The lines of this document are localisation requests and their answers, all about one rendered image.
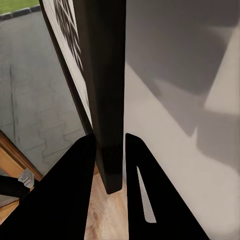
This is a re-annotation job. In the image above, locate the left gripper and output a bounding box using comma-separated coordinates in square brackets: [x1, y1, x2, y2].
[1, 176, 40, 204]

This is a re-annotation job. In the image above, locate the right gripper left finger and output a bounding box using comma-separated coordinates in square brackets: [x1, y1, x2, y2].
[0, 133, 97, 240]

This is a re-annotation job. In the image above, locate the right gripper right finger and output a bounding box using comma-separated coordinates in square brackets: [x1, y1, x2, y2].
[125, 133, 210, 240]

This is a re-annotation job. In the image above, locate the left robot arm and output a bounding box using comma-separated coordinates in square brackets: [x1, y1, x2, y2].
[0, 168, 40, 204]

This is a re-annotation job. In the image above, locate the poster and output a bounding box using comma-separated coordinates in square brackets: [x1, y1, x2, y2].
[39, 0, 127, 195]

